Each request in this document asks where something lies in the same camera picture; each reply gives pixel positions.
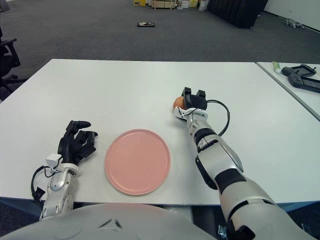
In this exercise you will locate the grey robot torso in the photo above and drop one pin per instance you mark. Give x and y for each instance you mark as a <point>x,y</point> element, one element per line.
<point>112,222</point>

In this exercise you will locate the stacked white cardboard boxes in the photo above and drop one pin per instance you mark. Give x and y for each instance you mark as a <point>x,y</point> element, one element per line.
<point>185,3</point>

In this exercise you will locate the white plastic bag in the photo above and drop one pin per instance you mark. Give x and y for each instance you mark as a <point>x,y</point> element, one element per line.
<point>203,6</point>

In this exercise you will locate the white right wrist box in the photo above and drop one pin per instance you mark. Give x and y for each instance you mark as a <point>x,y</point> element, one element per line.
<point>180,112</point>

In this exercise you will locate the black office chair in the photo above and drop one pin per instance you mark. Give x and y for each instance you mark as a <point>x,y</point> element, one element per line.
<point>6,62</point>

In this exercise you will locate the green white tube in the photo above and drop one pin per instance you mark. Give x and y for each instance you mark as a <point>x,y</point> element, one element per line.
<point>276,67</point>

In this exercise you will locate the white side table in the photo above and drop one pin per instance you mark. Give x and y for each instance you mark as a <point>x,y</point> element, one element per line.
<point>300,100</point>

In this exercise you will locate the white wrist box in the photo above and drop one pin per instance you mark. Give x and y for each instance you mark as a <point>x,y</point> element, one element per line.
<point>180,112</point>
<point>52,160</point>

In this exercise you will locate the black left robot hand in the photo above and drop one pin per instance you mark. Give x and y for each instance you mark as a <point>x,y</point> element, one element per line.
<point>68,146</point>

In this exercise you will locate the grey handheld controller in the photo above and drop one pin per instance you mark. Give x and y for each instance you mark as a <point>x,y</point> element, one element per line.
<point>295,80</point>

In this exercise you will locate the black handheld controller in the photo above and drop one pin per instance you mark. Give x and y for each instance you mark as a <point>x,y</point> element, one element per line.
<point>290,71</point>

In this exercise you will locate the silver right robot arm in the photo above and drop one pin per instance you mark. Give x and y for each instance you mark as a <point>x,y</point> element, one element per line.
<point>225,170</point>

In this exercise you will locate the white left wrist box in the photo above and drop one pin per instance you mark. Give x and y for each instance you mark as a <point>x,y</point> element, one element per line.
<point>52,160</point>

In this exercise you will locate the black curtain partition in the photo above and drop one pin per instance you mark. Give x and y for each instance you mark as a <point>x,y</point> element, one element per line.
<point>237,11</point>

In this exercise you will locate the pink round plate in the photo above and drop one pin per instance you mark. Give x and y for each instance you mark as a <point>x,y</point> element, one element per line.
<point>137,162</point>

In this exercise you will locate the red yellow apple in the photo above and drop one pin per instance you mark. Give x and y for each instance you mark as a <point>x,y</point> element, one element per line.
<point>178,102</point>

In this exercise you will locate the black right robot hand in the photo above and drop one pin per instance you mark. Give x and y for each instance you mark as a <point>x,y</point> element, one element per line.
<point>196,101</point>

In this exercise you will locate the yellow box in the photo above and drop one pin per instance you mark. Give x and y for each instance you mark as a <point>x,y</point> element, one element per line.
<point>139,2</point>

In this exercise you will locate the black tray on floor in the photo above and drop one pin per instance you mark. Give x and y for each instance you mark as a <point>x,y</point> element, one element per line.
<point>146,24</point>

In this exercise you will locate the wooden crate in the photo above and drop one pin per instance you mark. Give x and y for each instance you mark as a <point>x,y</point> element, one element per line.
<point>165,4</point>

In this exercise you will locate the grey toy robot dog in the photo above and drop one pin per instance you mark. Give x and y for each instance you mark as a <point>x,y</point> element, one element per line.
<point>292,23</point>

